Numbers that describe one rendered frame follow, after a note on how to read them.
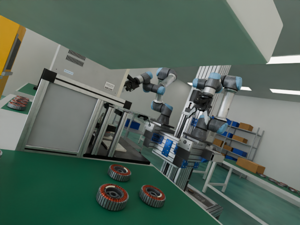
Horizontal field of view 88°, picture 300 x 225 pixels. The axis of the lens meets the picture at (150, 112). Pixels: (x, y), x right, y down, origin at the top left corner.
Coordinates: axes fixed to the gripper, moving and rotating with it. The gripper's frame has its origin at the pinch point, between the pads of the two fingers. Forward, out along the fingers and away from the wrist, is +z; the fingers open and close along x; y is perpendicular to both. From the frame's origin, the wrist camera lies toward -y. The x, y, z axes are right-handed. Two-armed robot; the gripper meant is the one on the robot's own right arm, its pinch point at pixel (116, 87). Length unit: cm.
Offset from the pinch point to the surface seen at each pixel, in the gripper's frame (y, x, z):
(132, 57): -26, -100, 28
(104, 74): -16.5, -28.6, 13.2
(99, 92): -11.0, -42.5, 23.1
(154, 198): 28, -81, 29
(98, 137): 11, -41, 33
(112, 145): 21, -41, 29
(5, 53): -82, 327, 86
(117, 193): 18, -76, 40
